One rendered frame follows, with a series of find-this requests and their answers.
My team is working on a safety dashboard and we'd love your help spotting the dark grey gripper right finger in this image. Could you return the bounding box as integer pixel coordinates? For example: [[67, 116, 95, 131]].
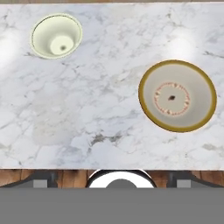
[[166, 170, 223, 189]]

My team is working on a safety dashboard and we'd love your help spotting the round white and black object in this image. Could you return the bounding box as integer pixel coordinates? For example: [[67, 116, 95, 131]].
[[85, 169, 158, 189]]

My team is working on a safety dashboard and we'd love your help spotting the small pale green bowl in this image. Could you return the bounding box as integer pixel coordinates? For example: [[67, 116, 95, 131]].
[[29, 12, 83, 60]]

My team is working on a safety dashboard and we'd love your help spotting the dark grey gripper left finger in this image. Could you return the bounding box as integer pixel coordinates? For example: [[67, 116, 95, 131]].
[[2, 170, 59, 189]]

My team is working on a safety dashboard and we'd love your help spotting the large yellow-rimmed bowl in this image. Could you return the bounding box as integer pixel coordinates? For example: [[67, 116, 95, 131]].
[[137, 59, 218, 134]]

